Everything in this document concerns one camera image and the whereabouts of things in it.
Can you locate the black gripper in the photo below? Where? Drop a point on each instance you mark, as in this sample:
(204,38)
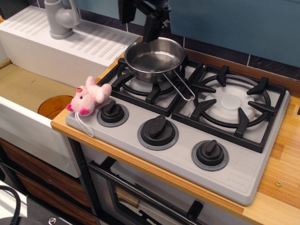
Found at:
(156,11)

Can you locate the stainless steel pan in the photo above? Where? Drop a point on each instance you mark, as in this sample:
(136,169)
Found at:
(156,62)

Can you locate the black left stove knob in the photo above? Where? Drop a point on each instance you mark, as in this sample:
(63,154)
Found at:
(112,115)

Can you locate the black stove knob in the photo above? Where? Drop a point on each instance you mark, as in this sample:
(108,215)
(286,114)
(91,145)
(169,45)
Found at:
(112,115)
(210,155)
(158,134)

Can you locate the black middle stove knob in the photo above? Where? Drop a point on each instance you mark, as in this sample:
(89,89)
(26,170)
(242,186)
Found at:
(158,134)

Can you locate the grey toy stove top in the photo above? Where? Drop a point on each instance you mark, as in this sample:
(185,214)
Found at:
(238,181)

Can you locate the black right stove knob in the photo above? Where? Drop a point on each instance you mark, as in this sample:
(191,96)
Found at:
(210,155)

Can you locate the grey toy faucet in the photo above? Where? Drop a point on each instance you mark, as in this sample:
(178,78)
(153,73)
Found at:
(61,20)

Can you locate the black left burner grate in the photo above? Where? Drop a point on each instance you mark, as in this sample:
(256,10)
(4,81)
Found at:
(159,98)

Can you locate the black burner grate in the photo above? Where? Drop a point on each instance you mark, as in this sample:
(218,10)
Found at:
(159,98)
(237,108)

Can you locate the pink stuffed pig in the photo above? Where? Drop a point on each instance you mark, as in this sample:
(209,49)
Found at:
(86,99)

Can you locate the white toy sink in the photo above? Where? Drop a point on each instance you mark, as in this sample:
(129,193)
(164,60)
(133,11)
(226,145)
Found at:
(36,67)

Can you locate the orange plastic plate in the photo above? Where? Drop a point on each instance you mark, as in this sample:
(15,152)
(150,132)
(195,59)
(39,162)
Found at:
(53,106)

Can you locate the black right burner grate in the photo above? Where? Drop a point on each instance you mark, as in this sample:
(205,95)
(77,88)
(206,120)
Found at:
(237,108)

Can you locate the wooden drawer cabinet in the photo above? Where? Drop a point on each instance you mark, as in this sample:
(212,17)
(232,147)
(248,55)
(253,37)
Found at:
(47,184)

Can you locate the oven door with black handle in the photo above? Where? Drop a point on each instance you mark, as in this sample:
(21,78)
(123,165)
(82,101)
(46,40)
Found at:
(135,198)

